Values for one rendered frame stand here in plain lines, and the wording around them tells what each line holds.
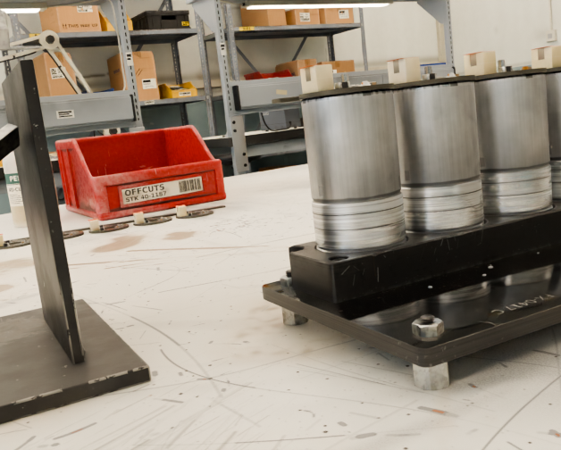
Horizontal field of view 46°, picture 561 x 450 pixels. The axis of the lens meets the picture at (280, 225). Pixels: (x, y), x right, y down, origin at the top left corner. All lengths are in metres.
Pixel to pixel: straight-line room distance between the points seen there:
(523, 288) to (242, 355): 0.07
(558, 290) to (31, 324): 0.15
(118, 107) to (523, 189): 2.44
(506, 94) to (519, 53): 5.96
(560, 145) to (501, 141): 0.03
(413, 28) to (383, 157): 6.27
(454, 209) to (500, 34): 6.11
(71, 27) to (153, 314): 4.12
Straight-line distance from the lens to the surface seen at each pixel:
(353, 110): 0.17
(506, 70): 0.21
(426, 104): 0.18
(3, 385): 0.17
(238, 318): 0.20
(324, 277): 0.16
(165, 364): 0.17
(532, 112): 0.21
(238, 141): 2.83
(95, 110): 2.58
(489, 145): 0.20
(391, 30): 6.26
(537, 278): 0.17
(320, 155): 0.17
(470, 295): 0.16
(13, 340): 0.20
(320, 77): 0.17
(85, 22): 4.35
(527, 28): 6.12
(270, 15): 4.93
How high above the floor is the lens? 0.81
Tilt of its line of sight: 9 degrees down
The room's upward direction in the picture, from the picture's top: 7 degrees counter-clockwise
